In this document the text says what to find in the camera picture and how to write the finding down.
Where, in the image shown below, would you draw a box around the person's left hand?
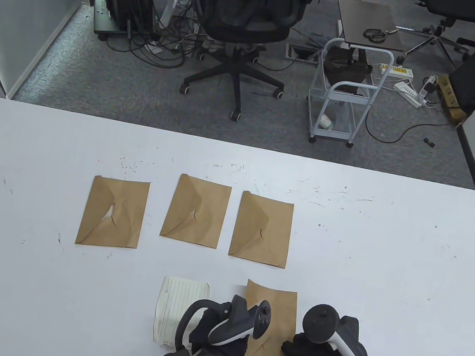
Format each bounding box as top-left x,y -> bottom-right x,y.
186,297 -> 255,356

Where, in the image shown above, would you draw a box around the brown paper envelope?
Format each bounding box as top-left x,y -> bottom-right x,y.
228,190 -> 297,270
159,171 -> 233,250
233,279 -> 309,356

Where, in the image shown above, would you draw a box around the white lined paper stack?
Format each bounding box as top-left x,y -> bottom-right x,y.
148,274 -> 213,356

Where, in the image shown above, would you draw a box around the brown envelope with torn hole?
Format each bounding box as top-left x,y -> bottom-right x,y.
75,171 -> 151,255

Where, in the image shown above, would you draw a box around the white tape roll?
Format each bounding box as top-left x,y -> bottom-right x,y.
317,113 -> 337,132

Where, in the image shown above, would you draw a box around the white wheeled cart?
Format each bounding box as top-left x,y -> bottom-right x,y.
300,33 -> 397,155

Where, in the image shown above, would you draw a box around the black bag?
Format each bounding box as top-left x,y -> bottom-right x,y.
317,45 -> 376,97

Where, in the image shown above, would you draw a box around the grey floor outlet box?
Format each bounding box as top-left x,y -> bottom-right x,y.
283,42 -> 322,66

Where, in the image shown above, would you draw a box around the brown cardboard box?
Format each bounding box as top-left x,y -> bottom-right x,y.
431,75 -> 474,127

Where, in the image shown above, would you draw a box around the yellow white power strip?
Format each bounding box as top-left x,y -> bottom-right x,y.
377,62 -> 416,80

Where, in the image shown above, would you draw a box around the dark top side table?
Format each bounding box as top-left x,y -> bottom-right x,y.
330,0 -> 411,57

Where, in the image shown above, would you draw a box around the black mesh office chair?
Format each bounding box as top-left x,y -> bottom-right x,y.
158,0 -> 314,132

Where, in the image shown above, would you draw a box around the black white controller with ring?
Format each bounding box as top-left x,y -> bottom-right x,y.
172,286 -> 274,356

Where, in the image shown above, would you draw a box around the long black floor cable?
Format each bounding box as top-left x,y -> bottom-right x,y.
361,104 -> 456,155

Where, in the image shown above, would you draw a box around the tangle of black cables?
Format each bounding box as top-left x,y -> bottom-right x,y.
102,0 -> 216,76

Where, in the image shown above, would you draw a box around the black handled scissors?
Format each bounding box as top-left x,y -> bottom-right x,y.
362,23 -> 400,46

